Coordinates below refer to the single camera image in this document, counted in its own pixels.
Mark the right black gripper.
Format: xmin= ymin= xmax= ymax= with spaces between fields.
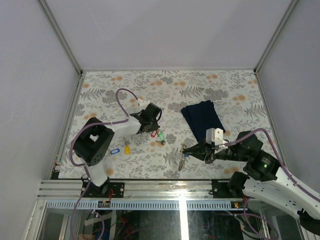
xmin=181 ymin=136 xmax=248 ymax=164

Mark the red key tag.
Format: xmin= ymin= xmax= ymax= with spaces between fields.
xmin=151 ymin=130 xmax=158 ymax=138

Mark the metal keyring with yellow handle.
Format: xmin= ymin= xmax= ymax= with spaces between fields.
xmin=178 ymin=142 xmax=187 ymax=171

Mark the green key tag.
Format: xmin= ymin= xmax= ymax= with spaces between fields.
xmin=156 ymin=132 xmax=166 ymax=146

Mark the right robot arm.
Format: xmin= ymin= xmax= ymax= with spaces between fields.
xmin=182 ymin=128 xmax=320 ymax=235

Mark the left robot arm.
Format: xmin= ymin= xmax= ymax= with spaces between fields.
xmin=69 ymin=101 xmax=162 ymax=198

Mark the dark blue folded cloth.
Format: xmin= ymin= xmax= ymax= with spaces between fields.
xmin=181 ymin=100 xmax=226 ymax=143

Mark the yellow key tag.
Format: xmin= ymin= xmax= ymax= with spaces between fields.
xmin=124 ymin=145 xmax=131 ymax=155

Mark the blue key tag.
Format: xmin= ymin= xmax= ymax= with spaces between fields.
xmin=110 ymin=148 xmax=120 ymax=155

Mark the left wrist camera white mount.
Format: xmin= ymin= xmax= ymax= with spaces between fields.
xmin=136 ymin=98 xmax=151 ymax=112

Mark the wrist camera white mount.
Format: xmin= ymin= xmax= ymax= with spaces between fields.
xmin=205 ymin=128 xmax=227 ymax=146
xmin=136 ymin=98 xmax=151 ymax=112

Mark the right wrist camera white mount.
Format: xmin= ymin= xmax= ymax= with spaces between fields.
xmin=205 ymin=128 xmax=227 ymax=146

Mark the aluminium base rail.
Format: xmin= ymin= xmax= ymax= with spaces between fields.
xmin=37 ymin=179 xmax=243 ymax=201

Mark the slotted grey cable duct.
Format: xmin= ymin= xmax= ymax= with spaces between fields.
xmin=46 ymin=199 xmax=233 ymax=211

